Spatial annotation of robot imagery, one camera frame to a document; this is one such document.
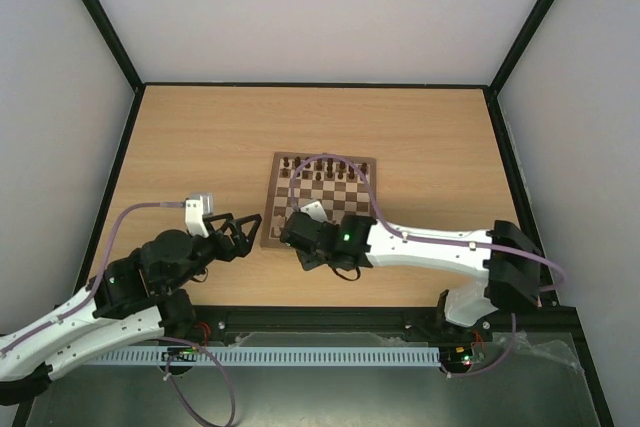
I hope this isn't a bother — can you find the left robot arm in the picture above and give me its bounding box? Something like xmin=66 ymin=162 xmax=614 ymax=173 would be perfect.
xmin=1 ymin=213 xmax=262 ymax=406

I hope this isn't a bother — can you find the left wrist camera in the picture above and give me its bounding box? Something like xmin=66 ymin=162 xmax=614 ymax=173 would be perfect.
xmin=185 ymin=192 xmax=214 ymax=238

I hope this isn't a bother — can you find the wooden chess board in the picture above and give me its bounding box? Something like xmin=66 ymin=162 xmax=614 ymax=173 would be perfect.
xmin=260 ymin=152 xmax=377 ymax=249

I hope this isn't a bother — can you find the black aluminium frame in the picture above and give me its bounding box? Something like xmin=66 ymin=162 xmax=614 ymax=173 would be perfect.
xmin=9 ymin=0 xmax=616 ymax=427

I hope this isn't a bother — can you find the white slotted cable duct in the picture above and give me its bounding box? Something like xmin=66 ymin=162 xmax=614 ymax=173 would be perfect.
xmin=90 ymin=346 xmax=441 ymax=368

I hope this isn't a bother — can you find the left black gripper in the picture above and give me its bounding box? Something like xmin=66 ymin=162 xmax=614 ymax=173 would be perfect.
xmin=164 ymin=213 xmax=265 ymax=294

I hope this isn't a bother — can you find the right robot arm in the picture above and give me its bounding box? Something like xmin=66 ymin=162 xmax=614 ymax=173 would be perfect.
xmin=280 ymin=212 xmax=541 ymax=339

